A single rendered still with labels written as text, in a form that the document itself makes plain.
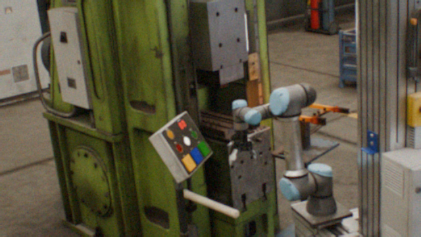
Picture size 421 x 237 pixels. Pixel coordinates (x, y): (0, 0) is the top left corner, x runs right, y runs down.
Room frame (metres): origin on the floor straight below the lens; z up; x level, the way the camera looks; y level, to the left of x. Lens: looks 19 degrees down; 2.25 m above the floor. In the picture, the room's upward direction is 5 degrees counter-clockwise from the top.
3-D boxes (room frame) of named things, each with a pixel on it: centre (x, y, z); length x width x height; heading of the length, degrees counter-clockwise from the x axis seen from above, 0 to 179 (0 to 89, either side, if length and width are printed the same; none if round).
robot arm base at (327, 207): (2.69, -0.52, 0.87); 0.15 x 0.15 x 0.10
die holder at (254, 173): (3.76, -0.07, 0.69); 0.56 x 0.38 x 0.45; 41
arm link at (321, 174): (2.69, -0.51, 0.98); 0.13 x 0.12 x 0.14; 116
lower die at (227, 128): (3.71, -0.03, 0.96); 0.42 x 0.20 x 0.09; 41
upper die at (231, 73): (3.71, -0.03, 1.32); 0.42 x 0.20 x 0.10; 41
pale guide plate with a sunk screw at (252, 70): (3.86, -0.32, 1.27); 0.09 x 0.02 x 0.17; 131
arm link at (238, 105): (3.08, -0.18, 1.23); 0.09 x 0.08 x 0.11; 26
